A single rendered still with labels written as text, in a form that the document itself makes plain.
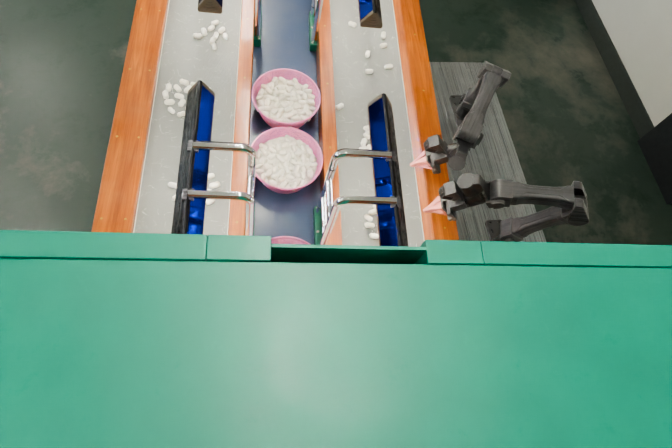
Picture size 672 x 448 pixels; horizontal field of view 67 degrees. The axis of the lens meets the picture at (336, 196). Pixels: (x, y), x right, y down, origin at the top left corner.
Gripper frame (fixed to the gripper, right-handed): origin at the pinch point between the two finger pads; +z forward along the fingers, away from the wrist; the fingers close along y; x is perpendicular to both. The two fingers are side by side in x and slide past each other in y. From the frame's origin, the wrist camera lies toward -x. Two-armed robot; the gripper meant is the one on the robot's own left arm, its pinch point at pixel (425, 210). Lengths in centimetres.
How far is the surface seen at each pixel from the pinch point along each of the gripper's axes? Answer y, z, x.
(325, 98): -52, 29, -14
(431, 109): -50, -3, 14
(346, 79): -64, 24, -6
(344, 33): -90, 24, -6
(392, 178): 3.1, -2.5, -31.9
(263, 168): -21, 49, -27
